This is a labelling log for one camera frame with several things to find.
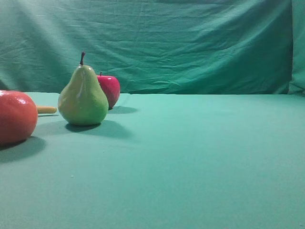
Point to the green pear with stem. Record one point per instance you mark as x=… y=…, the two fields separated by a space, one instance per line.
x=82 y=102

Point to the green table cloth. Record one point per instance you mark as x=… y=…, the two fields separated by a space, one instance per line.
x=162 y=161

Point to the red apple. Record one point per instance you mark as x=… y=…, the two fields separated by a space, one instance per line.
x=111 y=87

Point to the green backdrop cloth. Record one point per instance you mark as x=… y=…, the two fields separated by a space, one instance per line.
x=156 y=46

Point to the yellow banana tip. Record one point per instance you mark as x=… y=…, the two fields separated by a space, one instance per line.
x=46 y=109

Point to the orange tangerine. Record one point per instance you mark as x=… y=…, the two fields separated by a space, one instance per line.
x=18 y=117

